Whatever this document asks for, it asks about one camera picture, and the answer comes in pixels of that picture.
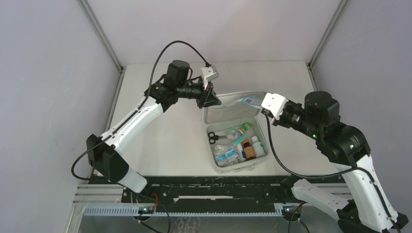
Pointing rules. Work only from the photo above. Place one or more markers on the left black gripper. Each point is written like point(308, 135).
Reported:
point(212, 99)

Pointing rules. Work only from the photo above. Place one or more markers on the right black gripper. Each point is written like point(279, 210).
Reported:
point(279, 122)

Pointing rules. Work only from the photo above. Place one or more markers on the black handled scissors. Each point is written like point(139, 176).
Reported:
point(213, 137)

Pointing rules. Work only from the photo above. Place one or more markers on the small green medicine box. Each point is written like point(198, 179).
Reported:
point(245, 127)

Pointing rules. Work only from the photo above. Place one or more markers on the white medicine kit case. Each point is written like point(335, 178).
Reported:
point(233, 114)

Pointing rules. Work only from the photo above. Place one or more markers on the white plastic bottle green label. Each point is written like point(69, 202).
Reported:
point(258, 147)

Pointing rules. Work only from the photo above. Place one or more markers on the small teal mask packet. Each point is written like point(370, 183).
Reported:
point(235, 136)

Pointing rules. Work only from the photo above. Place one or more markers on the clear bag white gauze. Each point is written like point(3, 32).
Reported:
point(220, 150)

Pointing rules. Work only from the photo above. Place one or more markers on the brown bottle orange cap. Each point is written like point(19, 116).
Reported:
point(248, 150)

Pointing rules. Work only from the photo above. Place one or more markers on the bag of blue packets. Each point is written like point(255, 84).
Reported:
point(228, 157)

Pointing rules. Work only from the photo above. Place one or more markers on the large blue white pouch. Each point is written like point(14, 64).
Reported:
point(253, 101)

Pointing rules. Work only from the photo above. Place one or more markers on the white blue tube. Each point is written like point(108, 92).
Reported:
point(242, 153)

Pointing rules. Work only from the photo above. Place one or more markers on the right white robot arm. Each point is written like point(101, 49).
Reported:
point(368, 210)

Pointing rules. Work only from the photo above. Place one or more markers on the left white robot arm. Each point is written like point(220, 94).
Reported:
point(104, 152)

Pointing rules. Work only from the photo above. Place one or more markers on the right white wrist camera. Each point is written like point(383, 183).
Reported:
point(275, 104)

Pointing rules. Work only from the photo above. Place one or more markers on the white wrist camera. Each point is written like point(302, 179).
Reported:
point(275, 104)
point(208, 74)

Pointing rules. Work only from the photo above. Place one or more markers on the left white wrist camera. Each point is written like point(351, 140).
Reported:
point(208, 74)

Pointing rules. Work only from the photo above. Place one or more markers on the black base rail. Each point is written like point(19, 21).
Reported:
point(204, 196)

